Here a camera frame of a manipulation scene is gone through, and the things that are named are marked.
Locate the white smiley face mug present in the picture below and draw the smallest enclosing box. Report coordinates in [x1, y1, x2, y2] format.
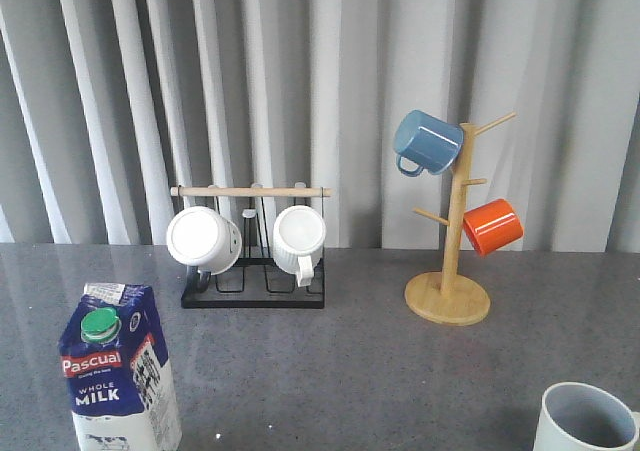
[166, 206, 242, 292]

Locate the white ribbed mug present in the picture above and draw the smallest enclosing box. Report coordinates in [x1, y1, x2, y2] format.
[272, 205, 326, 287]

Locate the blue white milk carton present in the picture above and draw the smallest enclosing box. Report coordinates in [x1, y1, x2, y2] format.
[59, 283, 182, 450]

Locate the wooden mug tree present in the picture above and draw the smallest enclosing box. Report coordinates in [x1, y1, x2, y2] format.
[404, 112, 516, 326]

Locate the orange enamel mug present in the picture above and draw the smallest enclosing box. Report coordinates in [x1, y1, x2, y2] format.
[463, 198, 524, 256]

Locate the blue enamel mug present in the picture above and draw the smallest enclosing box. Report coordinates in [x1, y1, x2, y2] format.
[393, 110, 464, 177]

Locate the grey white curtain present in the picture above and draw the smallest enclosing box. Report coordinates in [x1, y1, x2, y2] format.
[1, 0, 639, 252]

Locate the black wire mug rack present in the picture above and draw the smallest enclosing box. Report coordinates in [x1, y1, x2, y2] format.
[170, 183, 332, 309]

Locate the white HOME mug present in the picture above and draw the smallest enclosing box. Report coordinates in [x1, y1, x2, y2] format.
[533, 382, 639, 450]

